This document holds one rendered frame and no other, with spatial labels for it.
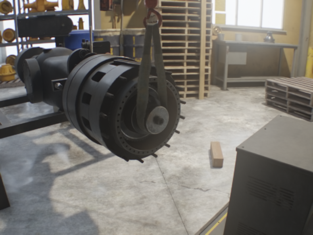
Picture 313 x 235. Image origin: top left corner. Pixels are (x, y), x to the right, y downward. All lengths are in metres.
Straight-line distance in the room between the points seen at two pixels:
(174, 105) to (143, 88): 0.28
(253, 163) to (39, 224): 1.53
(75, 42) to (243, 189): 3.36
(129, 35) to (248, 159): 3.69
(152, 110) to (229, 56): 4.75
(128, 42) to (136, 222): 3.26
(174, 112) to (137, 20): 4.58
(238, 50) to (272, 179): 5.08
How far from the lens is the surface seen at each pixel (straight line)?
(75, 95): 1.43
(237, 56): 5.94
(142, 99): 1.19
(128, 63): 1.28
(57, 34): 3.72
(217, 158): 2.52
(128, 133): 1.34
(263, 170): 1.01
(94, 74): 1.39
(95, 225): 1.89
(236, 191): 1.12
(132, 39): 4.42
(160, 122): 1.24
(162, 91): 1.25
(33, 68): 2.41
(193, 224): 1.87
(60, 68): 2.04
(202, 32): 4.77
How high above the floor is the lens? 1.27
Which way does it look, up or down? 19 degrees down
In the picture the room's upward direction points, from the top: straight up
